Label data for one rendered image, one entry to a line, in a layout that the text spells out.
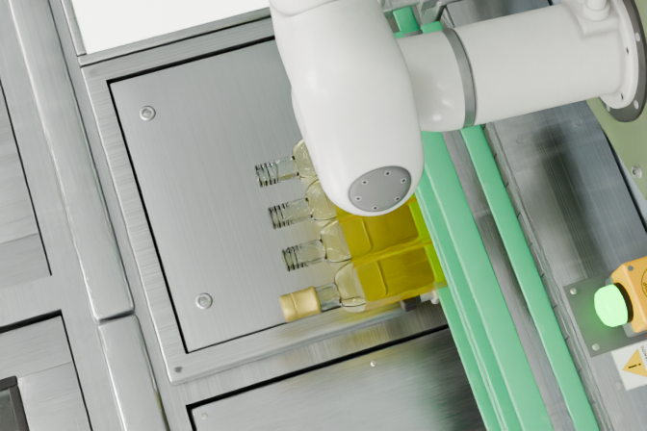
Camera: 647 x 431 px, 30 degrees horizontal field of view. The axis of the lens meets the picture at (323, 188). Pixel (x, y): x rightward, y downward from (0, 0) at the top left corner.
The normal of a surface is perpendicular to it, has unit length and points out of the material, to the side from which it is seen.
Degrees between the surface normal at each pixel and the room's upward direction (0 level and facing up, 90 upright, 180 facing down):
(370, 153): 84
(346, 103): 80
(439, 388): 89
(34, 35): 90
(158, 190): 90
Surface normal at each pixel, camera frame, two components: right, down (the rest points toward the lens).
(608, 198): 0.05, -0.33
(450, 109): -0.11, 0.63
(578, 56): 0.16, 0.17
